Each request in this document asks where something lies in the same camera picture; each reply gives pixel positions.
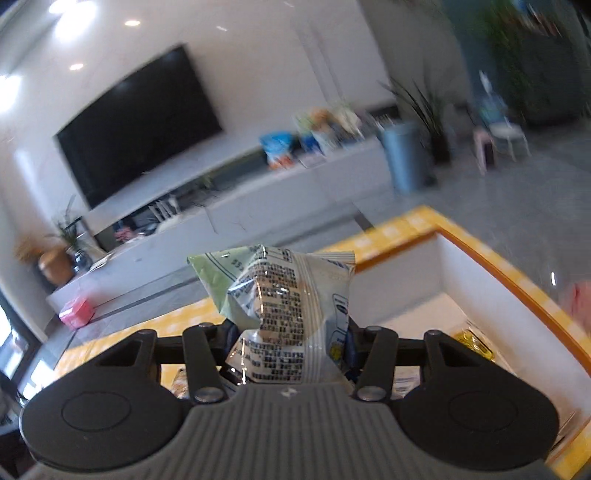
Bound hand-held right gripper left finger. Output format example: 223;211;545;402
95;323;236;404

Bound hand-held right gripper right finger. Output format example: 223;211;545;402
346;326;495;402

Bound orange cardboard box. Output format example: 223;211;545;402
353;229;588;462

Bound green snack packet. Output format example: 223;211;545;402
186;244;357;385

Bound gold wrapped snack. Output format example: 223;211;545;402
452;325;496;359

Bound yellow checked tablecloth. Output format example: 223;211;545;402
55;205;591;480

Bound pink box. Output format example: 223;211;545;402
58;295;96;330

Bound dark vase with plant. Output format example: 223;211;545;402
46;196;100;272

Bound brown vase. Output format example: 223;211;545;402
38;249;75;286

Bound white television console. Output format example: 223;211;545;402
46;136;399;320

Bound blue grey trash bin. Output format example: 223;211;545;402
380;122;430;195

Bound pink cloth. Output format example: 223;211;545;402
564;281;591;325

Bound blue snack bag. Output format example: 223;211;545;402
259;131;297;171

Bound snack packets on console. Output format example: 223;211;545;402
294;106;366;154

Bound black television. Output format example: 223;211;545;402
54;44;223;210

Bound tall potted plant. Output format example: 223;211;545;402
379;76;456;165

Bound white round stool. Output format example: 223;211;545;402
489;117;532;160

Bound water jug with pump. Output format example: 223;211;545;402
477;69;509;126

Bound ivy plant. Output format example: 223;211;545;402
478;0;537;117

